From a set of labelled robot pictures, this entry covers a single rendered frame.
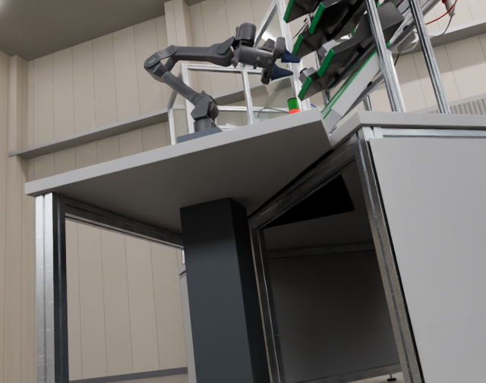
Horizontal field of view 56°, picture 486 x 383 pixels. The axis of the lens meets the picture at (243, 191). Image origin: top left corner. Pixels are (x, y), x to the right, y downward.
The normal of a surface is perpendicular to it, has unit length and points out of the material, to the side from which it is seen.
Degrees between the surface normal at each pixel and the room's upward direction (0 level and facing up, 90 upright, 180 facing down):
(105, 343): 90
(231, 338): 90
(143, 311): 90
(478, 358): 90
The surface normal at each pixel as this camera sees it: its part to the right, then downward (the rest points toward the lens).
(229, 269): -0.30, -0.23
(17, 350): 0.94, -0.21
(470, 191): 0.31, -0.31
